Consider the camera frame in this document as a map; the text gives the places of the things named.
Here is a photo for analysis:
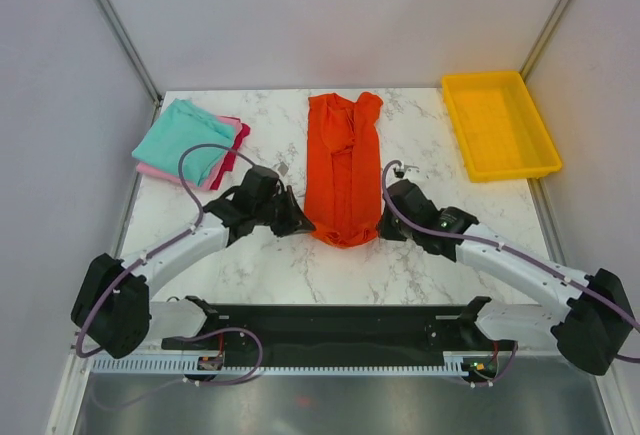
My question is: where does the teal folded t-shirt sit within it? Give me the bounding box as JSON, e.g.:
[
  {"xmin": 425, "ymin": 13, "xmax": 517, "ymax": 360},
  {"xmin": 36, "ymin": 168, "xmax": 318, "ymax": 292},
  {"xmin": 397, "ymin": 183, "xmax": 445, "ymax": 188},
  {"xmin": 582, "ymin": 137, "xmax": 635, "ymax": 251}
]
[{"xmin": 132, "ymin": 99, "xmax": 237, "ymax": 186}]

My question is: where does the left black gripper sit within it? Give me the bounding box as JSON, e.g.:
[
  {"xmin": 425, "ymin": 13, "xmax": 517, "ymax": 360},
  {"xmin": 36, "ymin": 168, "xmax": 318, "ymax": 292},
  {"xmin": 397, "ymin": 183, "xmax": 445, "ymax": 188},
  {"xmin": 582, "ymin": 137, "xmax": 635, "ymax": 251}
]
[{"xmin": 254, "ymin": 186, "xmax": 315, "ymax": 238}]

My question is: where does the yellow plastic tray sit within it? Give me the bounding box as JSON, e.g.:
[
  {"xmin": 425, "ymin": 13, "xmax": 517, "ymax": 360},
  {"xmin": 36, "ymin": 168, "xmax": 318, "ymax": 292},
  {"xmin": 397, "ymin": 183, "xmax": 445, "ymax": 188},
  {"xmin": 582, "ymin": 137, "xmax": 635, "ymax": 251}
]
[{"xmin": 441, "ymin": 71, "xmax": 562, "ymax": 183}]

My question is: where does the pink folded t-shirt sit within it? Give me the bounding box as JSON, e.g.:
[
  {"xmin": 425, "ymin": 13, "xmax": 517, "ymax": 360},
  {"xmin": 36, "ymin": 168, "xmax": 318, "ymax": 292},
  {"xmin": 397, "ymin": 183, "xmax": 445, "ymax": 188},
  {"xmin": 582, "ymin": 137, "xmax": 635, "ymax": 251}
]
[{"xmin": 132, "ymin": 112, "xmax": 244, "ymax": 190}]

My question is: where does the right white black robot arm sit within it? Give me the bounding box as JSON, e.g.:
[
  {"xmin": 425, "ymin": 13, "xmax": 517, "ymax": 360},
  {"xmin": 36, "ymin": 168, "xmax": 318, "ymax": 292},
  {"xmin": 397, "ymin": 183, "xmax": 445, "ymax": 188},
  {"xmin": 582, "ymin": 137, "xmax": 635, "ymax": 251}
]
[{"xmin": 377, "ymin": 179, "xmax": 639, "ymax": 376}]

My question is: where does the crimson folded t-shirt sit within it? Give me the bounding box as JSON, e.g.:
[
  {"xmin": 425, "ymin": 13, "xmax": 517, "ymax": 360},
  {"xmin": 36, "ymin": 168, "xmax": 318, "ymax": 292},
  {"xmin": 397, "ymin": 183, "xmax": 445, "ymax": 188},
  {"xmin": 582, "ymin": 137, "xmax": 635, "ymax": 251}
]
[{"xmin": 209, "ymin": 123, "xmax": 251, "ymax": 190}]

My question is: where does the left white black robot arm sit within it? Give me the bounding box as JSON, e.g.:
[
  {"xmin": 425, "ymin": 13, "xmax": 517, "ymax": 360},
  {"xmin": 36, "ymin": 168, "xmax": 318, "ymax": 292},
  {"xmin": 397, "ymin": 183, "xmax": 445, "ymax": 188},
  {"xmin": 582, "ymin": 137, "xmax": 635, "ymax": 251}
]
[{"xmin": 71, "ymin": 165, "xmax": 316, "ymax": 359}]

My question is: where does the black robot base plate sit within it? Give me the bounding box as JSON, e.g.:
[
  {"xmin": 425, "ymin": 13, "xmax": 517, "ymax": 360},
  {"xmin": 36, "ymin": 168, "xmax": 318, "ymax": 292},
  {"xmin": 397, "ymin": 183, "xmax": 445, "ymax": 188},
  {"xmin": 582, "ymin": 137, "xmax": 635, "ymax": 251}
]
[{"xmin": 160, "ymin": 295, "xmax": 521, "ymax": 369}]

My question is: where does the right aluminium frame post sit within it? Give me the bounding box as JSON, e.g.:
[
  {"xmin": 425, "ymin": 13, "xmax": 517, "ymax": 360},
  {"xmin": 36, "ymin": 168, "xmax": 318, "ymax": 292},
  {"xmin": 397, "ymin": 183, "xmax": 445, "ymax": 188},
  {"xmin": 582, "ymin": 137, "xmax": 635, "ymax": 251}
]
[{"xmin": 520, "ymin": 0, "xmax": 574, "ymax": 82}]

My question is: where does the orange t-shirt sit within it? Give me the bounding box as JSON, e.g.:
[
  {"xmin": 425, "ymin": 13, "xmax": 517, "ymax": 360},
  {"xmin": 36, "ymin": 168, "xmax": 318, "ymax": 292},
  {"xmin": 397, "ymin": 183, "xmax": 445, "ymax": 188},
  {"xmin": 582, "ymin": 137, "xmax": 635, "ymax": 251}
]
[{"xmin": 304, "ymin": 92, "xmax": 383, "ymax": 249}]

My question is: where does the white slotted cable duct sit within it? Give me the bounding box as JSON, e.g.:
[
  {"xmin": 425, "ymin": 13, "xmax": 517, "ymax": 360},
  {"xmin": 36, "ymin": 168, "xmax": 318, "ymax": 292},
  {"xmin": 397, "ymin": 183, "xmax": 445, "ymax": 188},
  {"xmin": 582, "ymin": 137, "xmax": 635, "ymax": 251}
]
[{"xmin": 91, "ymin": 353, "xmax": 496, "ymax": 376}]

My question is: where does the left aluminium frame post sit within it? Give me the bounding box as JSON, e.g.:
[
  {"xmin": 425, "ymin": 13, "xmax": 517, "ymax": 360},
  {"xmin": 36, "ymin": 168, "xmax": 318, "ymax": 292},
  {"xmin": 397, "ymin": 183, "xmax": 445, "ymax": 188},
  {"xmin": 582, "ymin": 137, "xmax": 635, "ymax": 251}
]
[{"xmin": 94, "ymin": 0, "xmax": 163, "ymax": 107}]

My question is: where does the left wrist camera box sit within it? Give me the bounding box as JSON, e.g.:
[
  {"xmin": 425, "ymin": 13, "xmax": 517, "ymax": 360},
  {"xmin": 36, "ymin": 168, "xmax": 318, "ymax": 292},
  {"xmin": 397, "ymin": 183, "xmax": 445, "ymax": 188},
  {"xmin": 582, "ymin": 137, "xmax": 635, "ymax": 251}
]
[{"xmin": 276, "ymin": 162, "xmax": 289, "ymax": 176}]

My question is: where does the aluminium frame post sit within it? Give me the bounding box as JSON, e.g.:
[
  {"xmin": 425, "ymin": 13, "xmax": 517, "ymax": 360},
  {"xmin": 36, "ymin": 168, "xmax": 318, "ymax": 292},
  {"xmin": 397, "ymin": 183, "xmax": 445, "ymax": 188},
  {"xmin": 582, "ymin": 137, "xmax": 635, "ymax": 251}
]
[
  {"xmin": 94, "ymin": 0, "xmax": 163, "ymax": 107},
  {"xmin": 520, "ymin": 0, "xmax": 574, "ymax": 82}
]

